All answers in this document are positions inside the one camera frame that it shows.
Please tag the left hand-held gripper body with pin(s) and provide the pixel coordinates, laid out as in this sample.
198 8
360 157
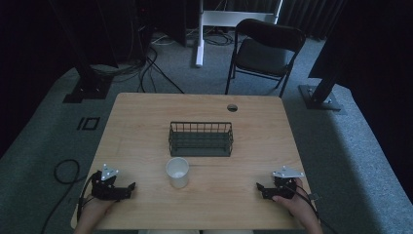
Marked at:
104 190

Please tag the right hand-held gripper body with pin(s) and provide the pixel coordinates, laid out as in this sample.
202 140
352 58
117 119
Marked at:
285 187

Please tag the white cup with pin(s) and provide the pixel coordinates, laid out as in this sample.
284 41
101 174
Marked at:
178 177

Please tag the person's left hand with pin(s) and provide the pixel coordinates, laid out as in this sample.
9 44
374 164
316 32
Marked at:
95 209

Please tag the person's right hand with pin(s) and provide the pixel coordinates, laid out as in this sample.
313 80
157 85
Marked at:
298 204

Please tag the black metal stand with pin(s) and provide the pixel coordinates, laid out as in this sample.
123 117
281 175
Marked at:
89 87
321 94

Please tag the black folding chair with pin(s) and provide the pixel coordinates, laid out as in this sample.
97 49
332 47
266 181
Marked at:
264 57

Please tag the dark curtain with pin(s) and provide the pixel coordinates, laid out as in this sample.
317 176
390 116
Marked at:
308 16

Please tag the white desk frame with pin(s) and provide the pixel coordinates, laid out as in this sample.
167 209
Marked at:
200 35

